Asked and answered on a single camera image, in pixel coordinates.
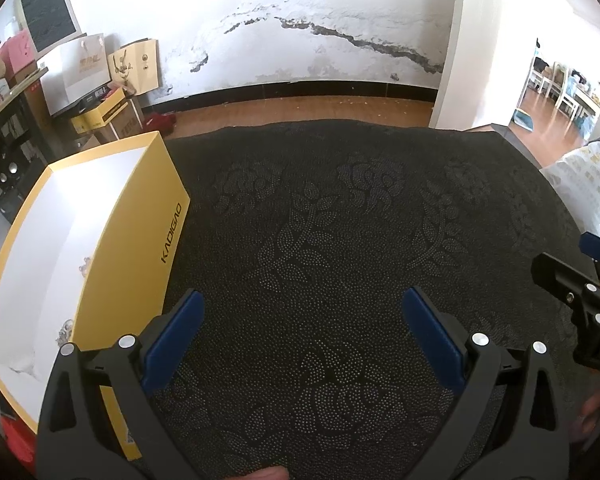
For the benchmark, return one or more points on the yellow box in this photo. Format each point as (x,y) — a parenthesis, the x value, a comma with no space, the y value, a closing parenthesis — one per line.
(145,220)

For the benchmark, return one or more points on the black speaker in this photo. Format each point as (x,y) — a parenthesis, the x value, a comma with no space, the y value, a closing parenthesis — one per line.
(7,167)

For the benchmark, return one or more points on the blue dustpan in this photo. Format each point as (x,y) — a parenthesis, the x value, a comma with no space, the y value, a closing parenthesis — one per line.
(522,119)

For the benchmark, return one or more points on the dark patterned blanket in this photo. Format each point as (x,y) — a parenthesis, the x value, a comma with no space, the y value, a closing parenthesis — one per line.
(330,240)

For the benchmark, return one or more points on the white door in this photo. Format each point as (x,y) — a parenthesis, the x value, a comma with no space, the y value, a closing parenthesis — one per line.
(480,50)

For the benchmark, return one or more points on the red cloth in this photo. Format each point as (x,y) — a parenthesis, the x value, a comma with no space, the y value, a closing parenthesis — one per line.
(160,122)

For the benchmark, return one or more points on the pink box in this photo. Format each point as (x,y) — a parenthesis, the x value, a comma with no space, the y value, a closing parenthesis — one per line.
(20,52)

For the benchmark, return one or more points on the small silver pendant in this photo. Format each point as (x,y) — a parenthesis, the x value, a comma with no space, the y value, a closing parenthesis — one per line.
(85,265)

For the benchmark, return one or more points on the white printed plastic bag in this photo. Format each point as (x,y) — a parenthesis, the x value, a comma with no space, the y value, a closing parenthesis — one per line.
(590,185)

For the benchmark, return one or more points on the yellow and black carton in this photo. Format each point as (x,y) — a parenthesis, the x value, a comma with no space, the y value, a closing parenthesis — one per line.
(97,115)

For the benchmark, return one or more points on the black desk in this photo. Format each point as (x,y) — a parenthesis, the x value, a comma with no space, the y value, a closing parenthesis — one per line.
(10,105)

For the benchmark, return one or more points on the brown cardboard box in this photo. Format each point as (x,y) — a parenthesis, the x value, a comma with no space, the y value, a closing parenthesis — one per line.
(127,122)

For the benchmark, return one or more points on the tan paper bag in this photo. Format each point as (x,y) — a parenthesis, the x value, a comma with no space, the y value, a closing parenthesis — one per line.
(137,65)

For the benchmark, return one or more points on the white paper bag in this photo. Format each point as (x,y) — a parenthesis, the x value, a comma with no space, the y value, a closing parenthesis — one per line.
(77,72)

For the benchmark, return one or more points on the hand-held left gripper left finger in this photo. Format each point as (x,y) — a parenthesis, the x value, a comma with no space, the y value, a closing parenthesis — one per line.
(175,342)

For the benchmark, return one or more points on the person's left hand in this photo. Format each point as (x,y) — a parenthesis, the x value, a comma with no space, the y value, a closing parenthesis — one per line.
(267,474)

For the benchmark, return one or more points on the white chair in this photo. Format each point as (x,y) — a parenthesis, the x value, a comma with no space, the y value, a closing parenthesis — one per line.
(562,90)
(539,77)

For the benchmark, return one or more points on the red container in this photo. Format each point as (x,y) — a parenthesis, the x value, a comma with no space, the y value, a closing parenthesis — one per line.
(20,442)

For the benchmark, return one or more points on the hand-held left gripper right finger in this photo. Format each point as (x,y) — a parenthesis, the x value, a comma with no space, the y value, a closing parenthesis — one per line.
(432,337)

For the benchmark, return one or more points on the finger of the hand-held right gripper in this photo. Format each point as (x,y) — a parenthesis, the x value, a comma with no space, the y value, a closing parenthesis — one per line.
(592,245)
(555,272)

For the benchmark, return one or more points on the old white monitor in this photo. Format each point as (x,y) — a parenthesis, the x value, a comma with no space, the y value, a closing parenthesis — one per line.
(50,17)

